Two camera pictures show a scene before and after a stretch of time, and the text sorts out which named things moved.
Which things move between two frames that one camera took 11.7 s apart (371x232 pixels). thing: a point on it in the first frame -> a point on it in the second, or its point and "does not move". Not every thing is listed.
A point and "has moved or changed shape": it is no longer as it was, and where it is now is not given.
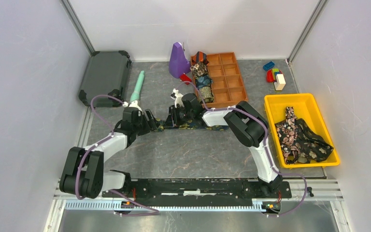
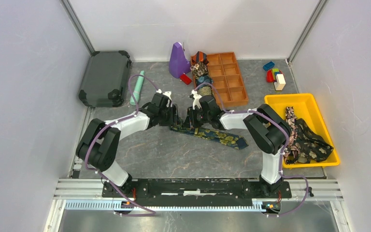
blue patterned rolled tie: x=203 y=81 does not move
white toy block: x=280 y=83 does not move
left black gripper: x=152 y=122 -> x=174 y=119
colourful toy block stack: x=271 y=75 does not move
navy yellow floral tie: x=189 y=124 has moved or changed shape
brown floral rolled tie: x=199 y=69 does not move
